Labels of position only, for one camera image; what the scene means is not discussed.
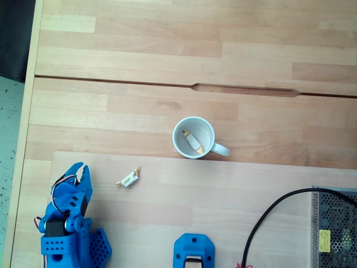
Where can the sweet with green label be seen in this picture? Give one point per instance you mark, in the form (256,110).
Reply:
(129,179)

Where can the wrapped sweet with pointed ends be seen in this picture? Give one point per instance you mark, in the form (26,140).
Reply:
(193,141)

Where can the white ceramic mug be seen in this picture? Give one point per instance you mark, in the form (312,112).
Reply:
(220,149)

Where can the light wooden board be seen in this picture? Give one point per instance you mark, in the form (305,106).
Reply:
(195,195)

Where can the black furniture piece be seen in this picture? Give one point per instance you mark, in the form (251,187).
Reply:
(15,36)

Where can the perforated metal power supply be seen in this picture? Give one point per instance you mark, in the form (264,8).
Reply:
(337,229)

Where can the blue printed mount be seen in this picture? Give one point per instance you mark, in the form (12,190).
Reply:
(193,244)

